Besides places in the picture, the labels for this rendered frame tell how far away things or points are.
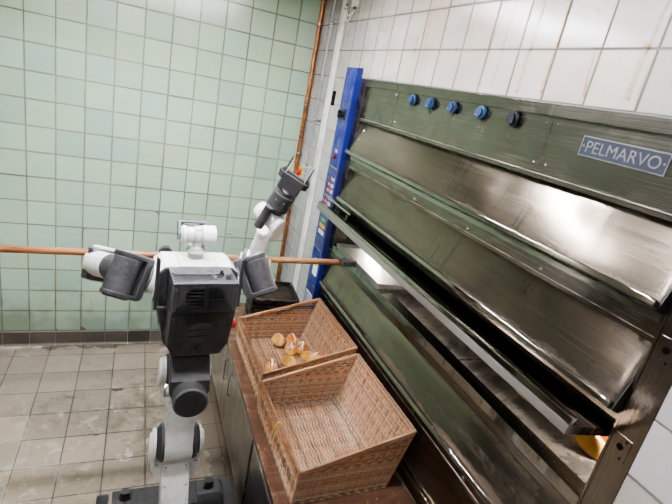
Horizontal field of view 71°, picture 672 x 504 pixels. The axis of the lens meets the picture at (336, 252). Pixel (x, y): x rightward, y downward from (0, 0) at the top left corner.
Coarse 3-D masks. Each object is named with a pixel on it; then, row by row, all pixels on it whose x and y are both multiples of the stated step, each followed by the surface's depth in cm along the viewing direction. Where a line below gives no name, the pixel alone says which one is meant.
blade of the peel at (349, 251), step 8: (344, 248) 270; (352, 248) 272; (360, 248) 275; (352, 256) 259; (360, 256) 262; (368, 256) 264; (360, 264) 249; (368, 264) 252; (376, 264) 254; (368, 272) 240; (376, 272) 242; (384, 272) 245; (368, 280) 231; (376, 280) 232; (384, 280) 234; (392, 280) 236; (376, 288) 223; (384, 288) 224; (392, 288) 226; (400, 288) 227
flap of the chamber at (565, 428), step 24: (384, 264) 187; (408, 264) 199; (408, 288) 170; (432, 288) 176; (432, 312) 155; (456, 312) 158; (504, 336) 152; (528, 360) 138; (552, 384) 126; (576, 408) 117; (576, 432) 108; (600, 432) 112
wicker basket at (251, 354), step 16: (304, 304) 276; (240, 320) 261; (256, 320) 268; (272, 320) 272; (288, 320) 277; (304, 320) 281; (320, 320) 270; (336, 320) 256; (240, 336) 260; (256, 336) 272; (272, 336) 277; (304, 336) 281; (320, 336) 266; (336, 336) 251; (240, 352) 257; (256, 352) 260; (272, 352) 263; (336, 352) 230; (352, 352) 233; (256, 368) 227; (288, 368) 222; (320, 368) 229; (256, 384) 226
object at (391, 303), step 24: (408, 312) 204; (432, 336) 187; (456, 360) 173; (480, 384) 160; (480, 408) 153; (504, 408) 149; (504, 432) 143; (528, 432) 140; (528, 456) 134; (552, 456) 132; (552, 480) 126; (576, 480) 124
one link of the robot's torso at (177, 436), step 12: (168, 396) 173; (168, 408) 174; (168, 420) 175; (180, 420) 177; (192, 420) 179; (168, 432) 177; (180, 432) 178; (192, 432) 180; (168, 444) 177; (180, 444) 178; (192, 444) 180; (156, 456) 178; (168, 456) 178; (180, 456) 180; (192, 456) 182
